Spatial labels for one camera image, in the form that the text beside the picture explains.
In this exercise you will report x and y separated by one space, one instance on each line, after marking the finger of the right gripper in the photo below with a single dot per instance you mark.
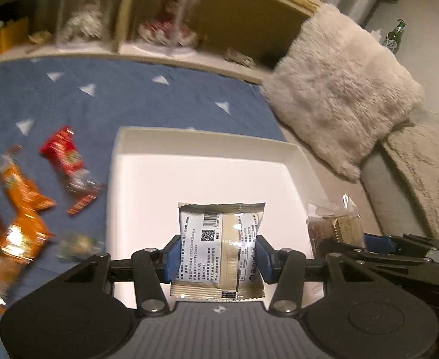
407 245

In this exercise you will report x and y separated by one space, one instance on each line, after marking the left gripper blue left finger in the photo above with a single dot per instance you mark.
151 269

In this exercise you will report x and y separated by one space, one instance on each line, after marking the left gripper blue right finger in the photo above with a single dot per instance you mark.
284 268

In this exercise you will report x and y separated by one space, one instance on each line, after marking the clear brown snack packet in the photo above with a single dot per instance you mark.
337 221

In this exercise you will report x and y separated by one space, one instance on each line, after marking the white gold snack packet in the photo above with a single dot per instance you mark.
218 243

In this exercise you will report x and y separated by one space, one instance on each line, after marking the small round candy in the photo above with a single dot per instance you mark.
75 247

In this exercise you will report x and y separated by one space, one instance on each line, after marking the orange snack bar packet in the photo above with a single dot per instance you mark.
21 190

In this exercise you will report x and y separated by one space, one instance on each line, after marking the red snack packet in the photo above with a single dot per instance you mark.
61 150

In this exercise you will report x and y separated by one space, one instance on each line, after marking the white shallow box tray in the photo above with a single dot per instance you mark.
153 170

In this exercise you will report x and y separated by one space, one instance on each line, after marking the beige fuzzy blanket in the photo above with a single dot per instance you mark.
414 151

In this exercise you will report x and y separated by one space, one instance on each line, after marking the fluffy cream pillow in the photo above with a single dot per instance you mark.
340 90

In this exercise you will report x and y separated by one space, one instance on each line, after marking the green glass bottle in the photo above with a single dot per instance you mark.
395 36

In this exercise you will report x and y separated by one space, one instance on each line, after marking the blue triangle-pattern quilt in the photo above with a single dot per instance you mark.
95 97

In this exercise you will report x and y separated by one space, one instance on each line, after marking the small trinket on shelf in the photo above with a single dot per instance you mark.
233 56

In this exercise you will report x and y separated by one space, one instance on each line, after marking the red doll in case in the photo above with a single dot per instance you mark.
167 27

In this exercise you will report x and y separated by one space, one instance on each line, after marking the wooden headboard shelf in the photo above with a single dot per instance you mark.
261 29

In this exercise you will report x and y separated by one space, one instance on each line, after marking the white doll in case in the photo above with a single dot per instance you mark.
82 24

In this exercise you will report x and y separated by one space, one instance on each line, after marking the yellow box on shelf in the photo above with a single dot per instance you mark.
14 33

